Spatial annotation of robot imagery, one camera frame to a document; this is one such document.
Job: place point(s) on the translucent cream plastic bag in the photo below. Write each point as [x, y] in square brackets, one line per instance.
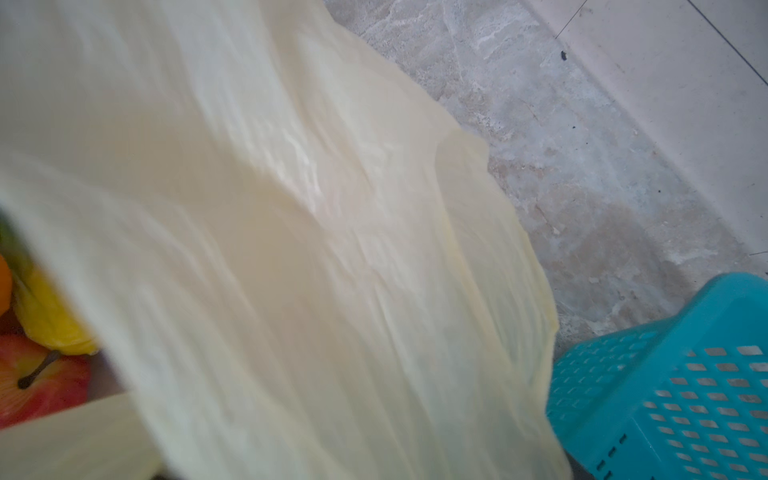
[294, 259]

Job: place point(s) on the yellow bell pepper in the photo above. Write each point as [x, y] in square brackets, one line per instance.
[46, 318]

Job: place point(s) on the red apple with stem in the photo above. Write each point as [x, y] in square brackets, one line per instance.
[36, 382]

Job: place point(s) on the teal plastic basket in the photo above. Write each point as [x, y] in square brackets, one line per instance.
[680, 398]

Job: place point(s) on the orange fruit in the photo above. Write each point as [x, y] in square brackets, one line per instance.
[6, 286]

